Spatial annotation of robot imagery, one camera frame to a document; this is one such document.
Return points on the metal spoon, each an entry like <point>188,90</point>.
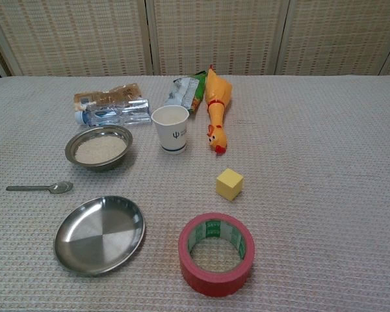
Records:
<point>61,188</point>

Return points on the white paper cup blue logo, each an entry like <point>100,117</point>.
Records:
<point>172,136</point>

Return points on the white rice heap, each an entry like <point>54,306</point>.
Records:
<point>99,150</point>

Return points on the steel bowl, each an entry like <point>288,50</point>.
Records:
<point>97,167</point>

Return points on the round steel plate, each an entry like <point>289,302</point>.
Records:
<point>97,240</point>

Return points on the yellow foam cube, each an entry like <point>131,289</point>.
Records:
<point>229,185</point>

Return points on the yellow rubber chicken toy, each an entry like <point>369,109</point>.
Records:
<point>217,94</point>

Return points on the green and silver snack bag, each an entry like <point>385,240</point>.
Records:
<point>186,91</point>

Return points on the brown snack packet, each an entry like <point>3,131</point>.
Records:
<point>117,92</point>

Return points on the clear plastic water bottle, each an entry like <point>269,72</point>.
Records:
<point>100,117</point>

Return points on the beige waffle tablecloth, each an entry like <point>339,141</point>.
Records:
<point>312,195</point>

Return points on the woven folding screen panel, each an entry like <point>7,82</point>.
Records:
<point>71,32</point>
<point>341,32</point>
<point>217,32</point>

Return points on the red tape roll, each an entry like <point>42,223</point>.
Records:
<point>214,286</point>

